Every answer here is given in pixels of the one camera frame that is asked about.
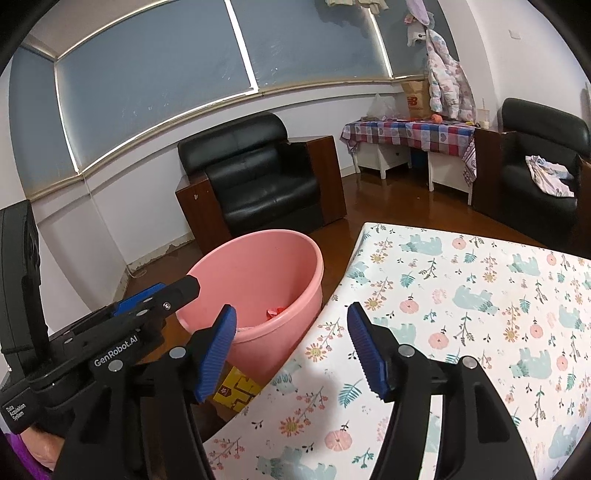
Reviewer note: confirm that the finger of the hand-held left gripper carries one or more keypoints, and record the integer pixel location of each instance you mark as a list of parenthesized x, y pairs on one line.
[(180, 293), (134, 300)]

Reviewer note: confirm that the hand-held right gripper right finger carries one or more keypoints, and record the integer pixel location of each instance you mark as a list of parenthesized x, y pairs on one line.
[(364, 350)]

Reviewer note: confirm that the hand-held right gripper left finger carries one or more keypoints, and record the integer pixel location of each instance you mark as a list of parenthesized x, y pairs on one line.
[(217, 350)]

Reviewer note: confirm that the yellow printed packet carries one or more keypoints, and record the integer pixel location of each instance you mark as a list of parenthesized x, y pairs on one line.
[(238, 390)]

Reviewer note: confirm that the pink plastic bucket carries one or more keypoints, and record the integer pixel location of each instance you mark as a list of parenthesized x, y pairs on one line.
[(258, 258)]

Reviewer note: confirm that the person's left forearm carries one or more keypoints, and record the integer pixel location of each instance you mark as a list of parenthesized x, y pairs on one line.
[(37, 450)]

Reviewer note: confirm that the floral tablecloth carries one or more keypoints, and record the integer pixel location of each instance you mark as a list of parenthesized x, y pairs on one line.
[(461, 300)]

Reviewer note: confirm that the black leather armchair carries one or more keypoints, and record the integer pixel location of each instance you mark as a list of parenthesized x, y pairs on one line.
[(531, 124), (258, 175)]

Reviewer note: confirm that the white desk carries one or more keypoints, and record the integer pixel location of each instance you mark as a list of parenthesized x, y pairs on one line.
[(445, 170)]

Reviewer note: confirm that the large window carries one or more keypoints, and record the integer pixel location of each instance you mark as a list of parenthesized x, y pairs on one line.
[(161, 69)]

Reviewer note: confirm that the checkered tablecloth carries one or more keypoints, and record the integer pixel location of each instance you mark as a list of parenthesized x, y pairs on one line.
[(415, 131)]

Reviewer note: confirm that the translucent shopping bag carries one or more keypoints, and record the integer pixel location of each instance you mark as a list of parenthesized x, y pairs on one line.
[(383, 108)]

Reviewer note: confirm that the brown paper bag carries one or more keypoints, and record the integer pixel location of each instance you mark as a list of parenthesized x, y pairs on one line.
[(418, 104)]

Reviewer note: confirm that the white printed cloth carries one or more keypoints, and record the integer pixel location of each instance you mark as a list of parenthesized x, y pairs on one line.
[(549, 177)]

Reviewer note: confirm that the plastic cup with straw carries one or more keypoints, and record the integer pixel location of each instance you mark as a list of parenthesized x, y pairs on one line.
[(484, 117)]

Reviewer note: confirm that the floral padded jacket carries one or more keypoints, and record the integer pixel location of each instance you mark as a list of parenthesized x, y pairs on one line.
[(445, 78)]

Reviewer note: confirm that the hanging plush toy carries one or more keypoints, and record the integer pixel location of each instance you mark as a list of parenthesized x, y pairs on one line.
[(415, 32)]

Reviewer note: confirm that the hanging beige garment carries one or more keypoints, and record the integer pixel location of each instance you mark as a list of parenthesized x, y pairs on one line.
[(369, 4)]

